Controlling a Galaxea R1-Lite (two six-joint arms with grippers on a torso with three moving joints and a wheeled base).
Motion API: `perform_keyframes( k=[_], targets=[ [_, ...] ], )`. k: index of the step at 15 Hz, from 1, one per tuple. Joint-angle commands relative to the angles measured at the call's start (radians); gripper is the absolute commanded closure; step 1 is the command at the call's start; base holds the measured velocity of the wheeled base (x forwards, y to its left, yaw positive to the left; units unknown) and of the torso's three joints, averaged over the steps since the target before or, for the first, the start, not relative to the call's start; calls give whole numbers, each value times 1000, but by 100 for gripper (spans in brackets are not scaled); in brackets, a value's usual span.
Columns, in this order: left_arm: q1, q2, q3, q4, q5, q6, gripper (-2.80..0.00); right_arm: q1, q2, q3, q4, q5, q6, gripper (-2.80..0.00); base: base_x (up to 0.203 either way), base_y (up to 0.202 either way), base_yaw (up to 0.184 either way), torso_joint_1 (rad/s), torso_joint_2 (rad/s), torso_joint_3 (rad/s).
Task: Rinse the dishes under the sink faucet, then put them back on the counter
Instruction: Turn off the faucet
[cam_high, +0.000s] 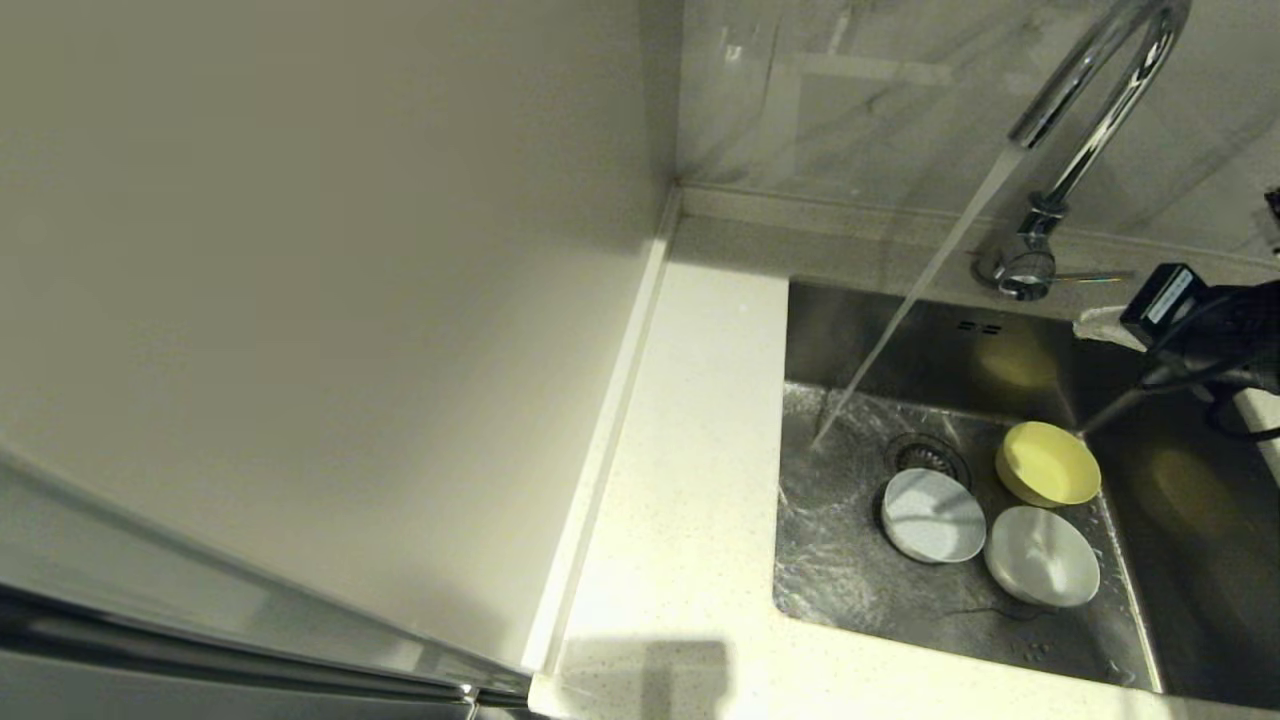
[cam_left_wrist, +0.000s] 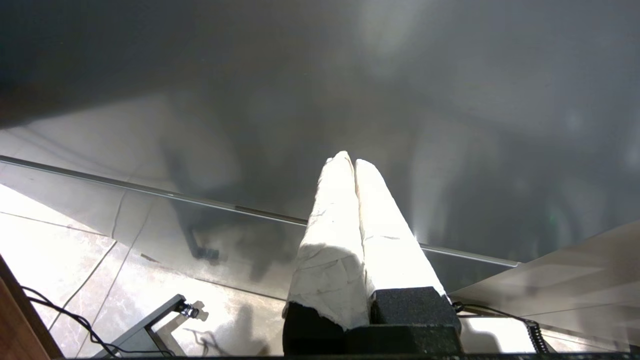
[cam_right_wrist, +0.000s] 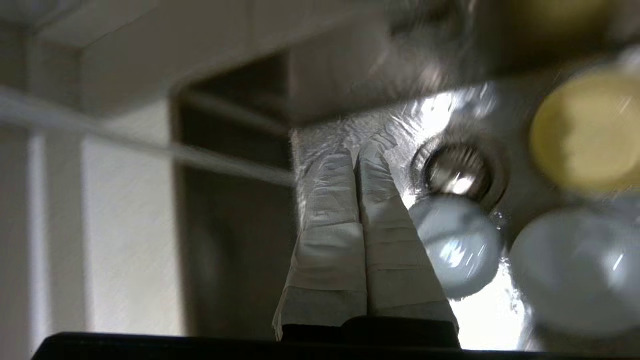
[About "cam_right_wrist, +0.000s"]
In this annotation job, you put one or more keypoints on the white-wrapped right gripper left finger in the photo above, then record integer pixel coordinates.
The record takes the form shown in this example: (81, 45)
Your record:
(330, 250)

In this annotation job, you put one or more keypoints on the stainless steel sink basin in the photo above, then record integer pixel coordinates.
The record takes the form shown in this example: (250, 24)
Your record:
(515, 125)

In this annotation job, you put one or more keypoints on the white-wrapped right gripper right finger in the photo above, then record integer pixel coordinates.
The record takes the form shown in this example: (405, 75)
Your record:
(395, 260)

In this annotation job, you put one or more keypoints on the round metal drain strainer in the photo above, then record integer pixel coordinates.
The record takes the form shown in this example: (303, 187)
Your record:
(460, 172)

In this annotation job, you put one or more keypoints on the small yellow bowl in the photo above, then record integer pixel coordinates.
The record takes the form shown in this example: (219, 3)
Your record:
(590, 130)

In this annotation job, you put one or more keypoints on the large grey bowl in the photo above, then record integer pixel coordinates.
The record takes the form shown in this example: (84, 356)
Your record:
(457, 245)

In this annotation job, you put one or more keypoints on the small white bowl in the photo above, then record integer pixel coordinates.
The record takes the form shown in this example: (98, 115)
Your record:
(575, 270)

